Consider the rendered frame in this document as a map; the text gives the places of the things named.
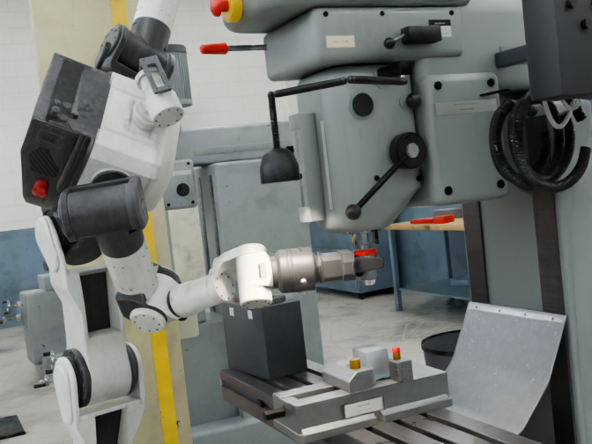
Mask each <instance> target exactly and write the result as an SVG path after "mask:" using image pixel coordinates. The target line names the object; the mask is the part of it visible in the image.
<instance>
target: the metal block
mask: <svg viewBox="0 0 592 444"><path fill-rule="evenodd" d="M352 355H353V358H359V359H360V364H363V365H365V366H370V367H372V368H373V369H374V375H375V379H376V380H379V379H382V378H386V377H390V370H389V354H388V348H386V347H383V346H380V345H377V344H368V345H363V346H360V347H355V348H352Z"/></svg>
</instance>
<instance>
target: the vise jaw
mask: <svg viewBox="0 0 592 444"><path fill-rule="evenodd" d="M322 377H323V381H324V382H327V383H328V384H330V385H332V386H335V387H337V388H339V389H342V390H344V391H346V392H348V393H354V392H358V391H361V390H366V389H372V388H373V386H375V385H376V384H375V375H374V369H373V368H372V367H370V366H365V365H363V364H360V368H359V369H350V364H349V360H348V359H338V360H333V361H330V362H329V363H328V365H326V366H325V368H324V369H323V370H322Z"/></svg>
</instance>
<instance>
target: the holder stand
mask: <svg viewBox="0 0 592 444"><path fill-rule="evenodd" d="M221 306H222V313H223V321H224V328H225V336H226V350H227V358H228V365H229V368H231V369H233V370H237V371H240V372H243V373H246V374H252V375H254V376H257V377H261V378H264V379H266V380H273V379H277V378H280V377H283V376H287V375H290V374H296V373H299V372H302V371H306V370H307V357H306V349H305V341H304V333H303V325H302V317H301V309H300V301H299V300H293V299H286V298H285V295H284V294H272V303H271V304H270V305H269V306H267V307H261V308H254V309H248V308H243V307H241V306H240V297H239V295H235V296H234V297H233V300H229V301H226V302H223V303H221Z"/></svg>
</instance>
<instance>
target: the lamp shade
mask: <svg viewBox="0 0 592 444"><path fill-rule="evenodd" d="M259 170H260V178H261V184H266V183H274V182H282V181H297V180H300V167H299V163H298V161H297V160H296V158H295V155H294V153H293V152H291V151H289V150H287V149H285V148H282V147H278V148H272V150H269V151H267V152H266V153H265V154H264V155H263V156H262V160H261V165H260V169H259Z"/></svg>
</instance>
